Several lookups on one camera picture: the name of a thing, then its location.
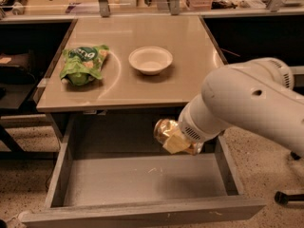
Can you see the black chair base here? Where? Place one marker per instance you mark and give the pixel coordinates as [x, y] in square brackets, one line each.
[283, 199]

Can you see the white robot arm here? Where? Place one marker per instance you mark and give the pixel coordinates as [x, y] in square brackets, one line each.
[256, 96]

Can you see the green chip bag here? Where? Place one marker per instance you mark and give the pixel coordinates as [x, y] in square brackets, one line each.
[83, 64]

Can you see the open grey drawer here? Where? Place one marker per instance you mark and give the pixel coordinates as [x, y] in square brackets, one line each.
[112, 173]

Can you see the white paper bowl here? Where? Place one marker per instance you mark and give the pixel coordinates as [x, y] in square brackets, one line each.
[150, 60]

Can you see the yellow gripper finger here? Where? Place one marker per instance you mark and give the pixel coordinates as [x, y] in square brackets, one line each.
[176, 142]

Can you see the grey counter cabinet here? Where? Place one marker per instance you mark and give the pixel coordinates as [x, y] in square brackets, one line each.
[185, 37]

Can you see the dark side table left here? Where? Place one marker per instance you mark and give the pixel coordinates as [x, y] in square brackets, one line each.
[17, 83]

